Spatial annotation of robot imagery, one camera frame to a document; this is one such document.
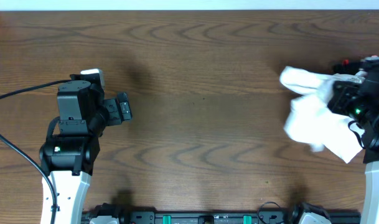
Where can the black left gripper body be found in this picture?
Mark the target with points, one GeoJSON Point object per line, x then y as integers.
{"type": "Point", "coordinates": [111, 116]}

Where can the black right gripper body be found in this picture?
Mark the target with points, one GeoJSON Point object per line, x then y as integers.
{"type": "Point", "coordinates": [347, 101]}

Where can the white printed t-shirt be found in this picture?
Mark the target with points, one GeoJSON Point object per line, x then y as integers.
{"type": "Point", "coordinates": [311, 122]}

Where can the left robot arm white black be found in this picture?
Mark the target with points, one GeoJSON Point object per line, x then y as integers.
{"type": "Point", "coordinates": [72, 145]}

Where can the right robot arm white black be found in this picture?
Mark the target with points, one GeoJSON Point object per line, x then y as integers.
{"type": "Point", "coordinates": [361, 103]}

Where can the black garment with red details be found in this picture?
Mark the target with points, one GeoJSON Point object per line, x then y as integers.
{"type": "Point", "coordinates": [350, 67]}

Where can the black mounting rail with clamps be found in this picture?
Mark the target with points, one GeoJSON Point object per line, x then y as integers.
{"type": "Point", "coordinates": [301, 213]}

